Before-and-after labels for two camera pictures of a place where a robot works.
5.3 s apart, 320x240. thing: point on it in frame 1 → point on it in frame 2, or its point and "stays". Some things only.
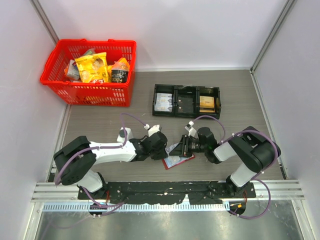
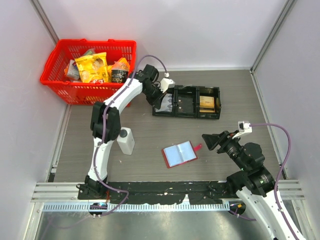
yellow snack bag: x=93 y=67 stays
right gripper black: x=182 y=148 → x=225 y=137
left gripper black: x=163 y=154 → x=158 y=100
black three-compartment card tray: x=186 y=101 stays
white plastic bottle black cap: x=121 y=137 stays
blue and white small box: x=72 y=72 stays
